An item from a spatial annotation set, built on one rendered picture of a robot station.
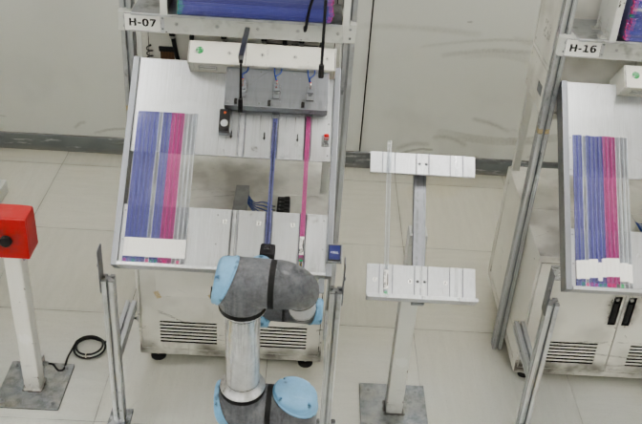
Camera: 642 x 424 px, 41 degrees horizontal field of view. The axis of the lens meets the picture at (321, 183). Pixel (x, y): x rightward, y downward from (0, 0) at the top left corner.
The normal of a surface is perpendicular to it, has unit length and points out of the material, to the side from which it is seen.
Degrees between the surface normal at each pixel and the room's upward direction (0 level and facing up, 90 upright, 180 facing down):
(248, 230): 44
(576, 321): 90
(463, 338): 0
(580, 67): 90
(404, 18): 90
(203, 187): 0
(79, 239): 0
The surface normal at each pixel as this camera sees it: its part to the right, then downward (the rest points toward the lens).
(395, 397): -0.01, 0.51
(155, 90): 0.04, -0.25
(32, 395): 0.06, -0.86
